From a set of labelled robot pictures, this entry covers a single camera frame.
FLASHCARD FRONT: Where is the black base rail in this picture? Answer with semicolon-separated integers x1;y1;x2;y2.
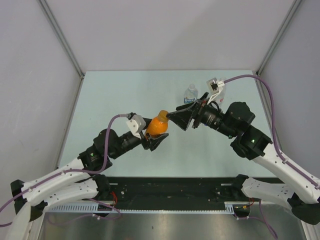
93;177;252;208

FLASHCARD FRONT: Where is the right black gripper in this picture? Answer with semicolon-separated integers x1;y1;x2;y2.
166;92;237;139

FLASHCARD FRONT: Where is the left aluminium frame post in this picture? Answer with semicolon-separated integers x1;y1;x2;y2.
37;0;85;78

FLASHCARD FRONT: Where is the aluminium frame post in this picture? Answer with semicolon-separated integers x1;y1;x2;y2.
254;0;305;76
37;0;85;78

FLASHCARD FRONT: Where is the small orange juice bottle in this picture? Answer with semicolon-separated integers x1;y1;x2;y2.
145;116;169;135

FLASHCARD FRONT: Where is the slotted cable duct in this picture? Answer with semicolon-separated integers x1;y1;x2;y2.
48;202;251;215

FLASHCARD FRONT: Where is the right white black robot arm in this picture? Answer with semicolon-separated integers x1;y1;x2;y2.
166;95;320;225

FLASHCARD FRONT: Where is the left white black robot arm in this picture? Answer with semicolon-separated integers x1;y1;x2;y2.
10;129;168;221

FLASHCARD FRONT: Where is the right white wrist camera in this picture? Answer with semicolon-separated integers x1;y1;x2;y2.
206;77;219;104

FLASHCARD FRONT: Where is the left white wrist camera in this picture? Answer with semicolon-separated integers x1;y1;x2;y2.
126;114;147;139

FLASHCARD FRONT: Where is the clear unlabeled plastic bottle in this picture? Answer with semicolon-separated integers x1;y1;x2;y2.
214;77;227;106

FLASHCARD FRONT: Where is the right aluminium frame post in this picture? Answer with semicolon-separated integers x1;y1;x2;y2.
254;0;305;76

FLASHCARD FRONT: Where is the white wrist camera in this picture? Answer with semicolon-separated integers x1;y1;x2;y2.
126;114;147;139
206;77;219;104

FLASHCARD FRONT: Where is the blue labeled water bottle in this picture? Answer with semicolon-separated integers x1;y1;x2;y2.
183;83;198;104

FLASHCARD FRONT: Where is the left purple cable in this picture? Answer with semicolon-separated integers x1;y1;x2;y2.
0;112;131;227

